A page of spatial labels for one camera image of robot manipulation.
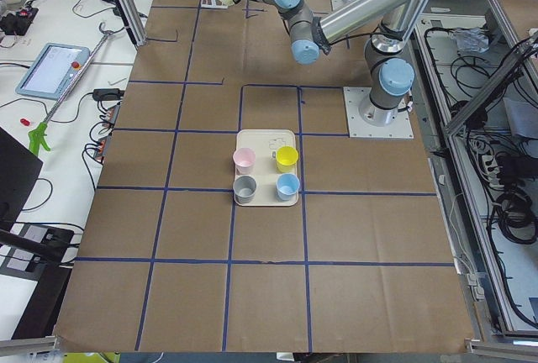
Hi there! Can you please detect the pink ikea cup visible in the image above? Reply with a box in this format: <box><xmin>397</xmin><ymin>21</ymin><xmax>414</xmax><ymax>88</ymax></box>
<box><xmin>233</xmin><ymin>147</ymin><xmax>256</xmax><ymax>175</ymax></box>

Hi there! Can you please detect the yellow ikea cup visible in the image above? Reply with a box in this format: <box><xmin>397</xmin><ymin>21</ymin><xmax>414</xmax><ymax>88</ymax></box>
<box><xmin>276</xmin><ymin>145</ymin><xmax>298</xmax><ymax>173</ymax></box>

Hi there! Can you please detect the grey ikea cup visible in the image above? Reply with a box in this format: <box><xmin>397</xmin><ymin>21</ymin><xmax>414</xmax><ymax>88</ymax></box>
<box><xmin>233</xmin><ymin>175</ymin><xmax>257</xmax><ymax>204</ymax></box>

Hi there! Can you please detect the sky blue ikea cup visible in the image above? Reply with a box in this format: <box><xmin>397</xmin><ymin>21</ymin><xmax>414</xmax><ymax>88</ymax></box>
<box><xmin>277</xmin><ymin>173</ymin><xmax>300</xmax><ymax>201</ymax></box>

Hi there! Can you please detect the black power adapter brick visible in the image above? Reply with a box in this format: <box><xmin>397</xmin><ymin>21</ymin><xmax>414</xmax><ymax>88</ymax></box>
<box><xmin>92</xmin><ymin>88</ymin><xmax>124</xmax><ymax>102</ymax></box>

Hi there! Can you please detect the cream plastic tray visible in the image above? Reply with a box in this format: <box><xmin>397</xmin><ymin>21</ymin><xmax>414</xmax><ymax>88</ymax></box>
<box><xmin>235</xmin><ymin>129</ymin><xmax>298</xmax><ymax>207</ymax></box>

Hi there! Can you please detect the blue teach pendant tablet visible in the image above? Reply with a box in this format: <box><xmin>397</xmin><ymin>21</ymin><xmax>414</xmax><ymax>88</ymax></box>
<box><xmin>15</xmin><ymin>43</ymin><xmax>90</xmax><ymax>100</ymax></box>

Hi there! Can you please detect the silver reach grabber tool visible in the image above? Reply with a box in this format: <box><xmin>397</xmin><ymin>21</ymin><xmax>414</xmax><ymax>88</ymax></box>
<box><xmin>28</xmin><ymin>22</ymin><xmax>123</xmax><ymax>156</ymax></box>

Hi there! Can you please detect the black computer monitor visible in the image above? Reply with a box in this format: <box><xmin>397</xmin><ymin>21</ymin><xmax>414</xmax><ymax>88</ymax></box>
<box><xmin>0</xmin><ymin>129</ymin><xmax>43</xmax><ymax>231</ymax></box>

